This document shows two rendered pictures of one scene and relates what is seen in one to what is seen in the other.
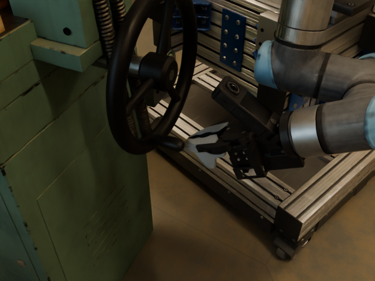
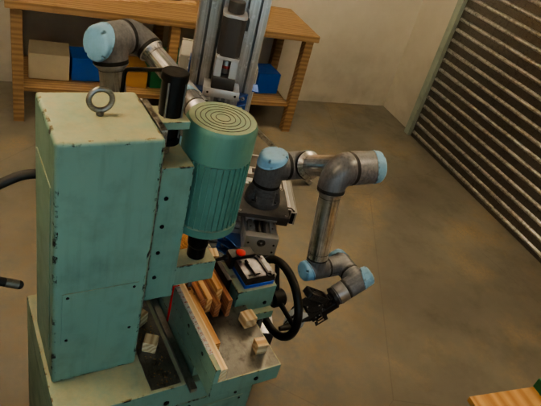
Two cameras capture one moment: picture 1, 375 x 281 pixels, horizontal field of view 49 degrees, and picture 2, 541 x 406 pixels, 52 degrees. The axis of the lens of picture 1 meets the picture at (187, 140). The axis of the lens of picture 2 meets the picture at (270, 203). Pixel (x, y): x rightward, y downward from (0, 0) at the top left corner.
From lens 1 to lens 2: 1.60 m
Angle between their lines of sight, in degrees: 48
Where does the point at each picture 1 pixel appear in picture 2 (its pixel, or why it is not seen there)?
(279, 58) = (316, 269)
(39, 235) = not seen: outside the picture
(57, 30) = (258, 304)
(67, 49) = (264, 309)
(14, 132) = not seen: hidden behind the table
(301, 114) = (340, 288)
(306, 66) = (326, 267)
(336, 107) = (351, 281)
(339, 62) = (334, 261)
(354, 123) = (361, 284)
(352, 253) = not seen: hidden behind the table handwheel
